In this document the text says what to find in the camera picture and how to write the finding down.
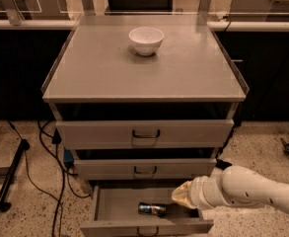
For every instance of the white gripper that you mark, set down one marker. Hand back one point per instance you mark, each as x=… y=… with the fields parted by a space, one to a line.
x=197 y=193

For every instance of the redbull can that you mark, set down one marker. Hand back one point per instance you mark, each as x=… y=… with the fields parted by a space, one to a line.
x=151 y=208

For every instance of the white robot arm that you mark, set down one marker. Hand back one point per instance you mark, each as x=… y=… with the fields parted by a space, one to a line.
x=235 y=186

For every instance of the grey middle drawer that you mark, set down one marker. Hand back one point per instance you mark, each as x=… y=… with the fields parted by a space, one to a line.
x=144 y=169

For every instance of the grey drawer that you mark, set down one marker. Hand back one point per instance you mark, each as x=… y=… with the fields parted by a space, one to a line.
x=130 y=134
x=144 y=169
x=115 y=212

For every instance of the grey bottom drawer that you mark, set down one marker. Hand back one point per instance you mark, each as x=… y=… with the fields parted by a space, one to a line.
x=115 y=212

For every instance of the grey top drawer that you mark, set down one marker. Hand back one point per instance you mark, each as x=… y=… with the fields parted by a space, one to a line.
x=130 y=134

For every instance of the grey drawer cabinet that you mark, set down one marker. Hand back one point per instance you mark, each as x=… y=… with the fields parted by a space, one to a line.
x=100 y=76

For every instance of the blue box behind cabinet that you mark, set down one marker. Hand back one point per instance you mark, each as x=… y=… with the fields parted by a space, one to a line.
x=68 y=158

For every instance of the white ceramic bowl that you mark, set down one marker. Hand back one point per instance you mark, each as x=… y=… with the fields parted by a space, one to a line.
x=146 y=40

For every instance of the black floor stand bar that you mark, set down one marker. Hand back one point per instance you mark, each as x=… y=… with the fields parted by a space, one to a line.
x=23 y=146

